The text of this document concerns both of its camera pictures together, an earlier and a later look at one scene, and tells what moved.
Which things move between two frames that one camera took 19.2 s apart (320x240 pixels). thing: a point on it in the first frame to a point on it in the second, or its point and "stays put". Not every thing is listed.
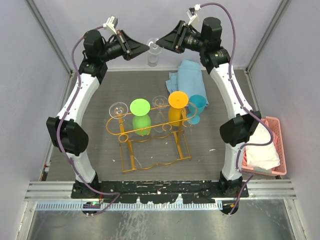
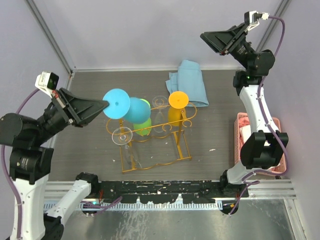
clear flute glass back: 159,102 stays put
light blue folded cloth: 188,79 stays put
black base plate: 160,192 stays put
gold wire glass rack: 153,137 stays put
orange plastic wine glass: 177,100 stays put
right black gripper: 173,40 to 218,41
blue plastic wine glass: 196,104 to 121,105
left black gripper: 135,47 to 83,110
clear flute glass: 154,51 to 123,136
